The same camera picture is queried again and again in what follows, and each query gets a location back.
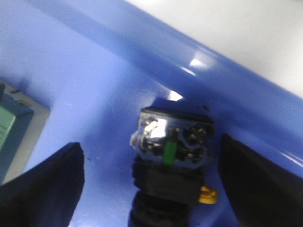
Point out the red emergency stop button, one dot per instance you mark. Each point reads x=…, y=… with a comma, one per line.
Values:
x=172, y=147

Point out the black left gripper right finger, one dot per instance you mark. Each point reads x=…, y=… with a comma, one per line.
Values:
x=261, y=193

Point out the green electrical module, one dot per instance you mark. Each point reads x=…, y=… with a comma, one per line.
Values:
x=22, y=120

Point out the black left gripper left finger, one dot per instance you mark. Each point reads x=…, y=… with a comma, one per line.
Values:
x=46, y=195

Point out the blue plastic tray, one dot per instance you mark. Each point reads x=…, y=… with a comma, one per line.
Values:
x=96, y=64

